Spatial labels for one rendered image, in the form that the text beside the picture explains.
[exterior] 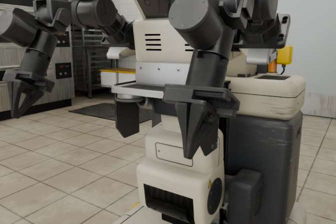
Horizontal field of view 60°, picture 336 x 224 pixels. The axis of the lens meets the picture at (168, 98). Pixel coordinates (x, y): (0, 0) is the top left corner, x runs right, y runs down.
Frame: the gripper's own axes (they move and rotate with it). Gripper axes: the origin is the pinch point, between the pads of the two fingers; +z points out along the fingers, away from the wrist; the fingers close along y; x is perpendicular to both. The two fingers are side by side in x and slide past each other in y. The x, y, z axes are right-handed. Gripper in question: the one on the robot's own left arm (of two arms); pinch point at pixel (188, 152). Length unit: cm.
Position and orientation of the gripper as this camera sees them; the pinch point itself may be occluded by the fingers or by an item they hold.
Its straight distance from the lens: 42.7
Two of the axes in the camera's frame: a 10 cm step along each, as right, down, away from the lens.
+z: -2.4, 9.5, -2.2
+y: 8.5, 0.9, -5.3
